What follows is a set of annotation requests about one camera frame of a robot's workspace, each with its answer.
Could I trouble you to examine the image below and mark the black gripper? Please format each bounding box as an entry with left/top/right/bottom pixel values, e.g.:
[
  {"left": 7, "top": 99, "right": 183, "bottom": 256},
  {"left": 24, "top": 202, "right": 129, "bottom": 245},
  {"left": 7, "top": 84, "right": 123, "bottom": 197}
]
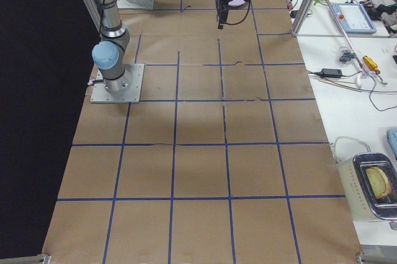
[{"left": 216, "top": 0, "right": 232, "bottom": 30}]

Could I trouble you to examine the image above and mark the white round plate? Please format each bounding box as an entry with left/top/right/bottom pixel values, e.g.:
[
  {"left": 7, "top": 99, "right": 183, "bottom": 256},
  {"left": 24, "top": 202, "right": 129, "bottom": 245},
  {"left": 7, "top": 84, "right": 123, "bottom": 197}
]
[{"left": 228, "top": 0, "right": 247, "bottom": 9}]

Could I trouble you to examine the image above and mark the black power adapter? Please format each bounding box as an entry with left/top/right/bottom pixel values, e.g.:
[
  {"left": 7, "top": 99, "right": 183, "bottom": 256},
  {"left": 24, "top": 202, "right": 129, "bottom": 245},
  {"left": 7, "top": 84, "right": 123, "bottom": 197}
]
[{"left": 319, "top": 68, "right": 343, "bottom": 79}]

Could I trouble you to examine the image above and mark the brown paper table cover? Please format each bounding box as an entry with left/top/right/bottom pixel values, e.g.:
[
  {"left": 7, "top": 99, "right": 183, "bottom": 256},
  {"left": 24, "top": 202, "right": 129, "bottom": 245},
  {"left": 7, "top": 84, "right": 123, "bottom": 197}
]
[{"left": 43, "top": 0, "right": 360, "bottom": 263}]

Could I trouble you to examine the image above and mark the blue teach pendant tablet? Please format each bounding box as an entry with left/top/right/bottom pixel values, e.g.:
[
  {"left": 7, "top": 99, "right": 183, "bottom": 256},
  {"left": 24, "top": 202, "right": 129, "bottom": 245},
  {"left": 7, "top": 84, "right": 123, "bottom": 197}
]
[{"left": 331, "top": 3, "right": 377, "bottom": 34}]

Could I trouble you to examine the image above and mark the long thin rod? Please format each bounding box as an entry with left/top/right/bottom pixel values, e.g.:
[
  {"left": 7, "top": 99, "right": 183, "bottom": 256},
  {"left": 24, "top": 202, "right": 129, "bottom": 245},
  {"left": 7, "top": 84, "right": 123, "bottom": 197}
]
[{"left": 325, "top": 0, "right": 370, "bottom": 76}]

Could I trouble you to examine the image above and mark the yellow metal tool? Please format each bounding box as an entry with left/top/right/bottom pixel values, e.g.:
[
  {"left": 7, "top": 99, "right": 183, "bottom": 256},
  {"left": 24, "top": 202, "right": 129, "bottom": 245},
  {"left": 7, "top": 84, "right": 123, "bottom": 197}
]
[{"left": 363, "top": 55, "right": 380, "bottom": 74}]

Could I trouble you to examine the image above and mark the cream toaster with metal top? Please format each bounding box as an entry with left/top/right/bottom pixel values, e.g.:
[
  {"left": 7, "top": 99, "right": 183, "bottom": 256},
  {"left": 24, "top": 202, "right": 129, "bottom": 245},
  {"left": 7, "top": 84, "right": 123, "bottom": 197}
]
[{"left": 336, "top": 152, "right": 396, "bottom": 223}]

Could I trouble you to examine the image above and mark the toast slice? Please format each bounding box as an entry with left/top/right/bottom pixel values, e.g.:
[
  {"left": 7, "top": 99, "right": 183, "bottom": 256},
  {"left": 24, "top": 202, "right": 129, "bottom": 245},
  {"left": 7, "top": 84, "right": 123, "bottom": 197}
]
[{"left": 365, "top": 167, "right": 391, "bottom": 199}]

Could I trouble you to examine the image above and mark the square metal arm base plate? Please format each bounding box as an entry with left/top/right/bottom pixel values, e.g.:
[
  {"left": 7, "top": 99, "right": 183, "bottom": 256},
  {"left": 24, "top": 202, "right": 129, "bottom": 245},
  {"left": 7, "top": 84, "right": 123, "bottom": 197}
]
[{"left": 91, "top": 64, "right": 145, "bottom": 103}]

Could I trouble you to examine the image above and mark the black cable on desk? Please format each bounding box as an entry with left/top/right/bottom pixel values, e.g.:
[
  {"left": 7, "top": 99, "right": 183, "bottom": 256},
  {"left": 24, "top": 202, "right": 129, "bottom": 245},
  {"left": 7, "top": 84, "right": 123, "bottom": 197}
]
[{"left": 307, "top": 71, "right": 397, "bottom": 112}]

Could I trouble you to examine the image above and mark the white toaster cable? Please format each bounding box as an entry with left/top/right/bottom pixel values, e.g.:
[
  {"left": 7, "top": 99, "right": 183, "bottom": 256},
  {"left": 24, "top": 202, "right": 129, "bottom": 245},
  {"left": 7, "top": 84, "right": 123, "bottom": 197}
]
[{"left": 329, "top": 136, "right": 372, "bottom": 163}]

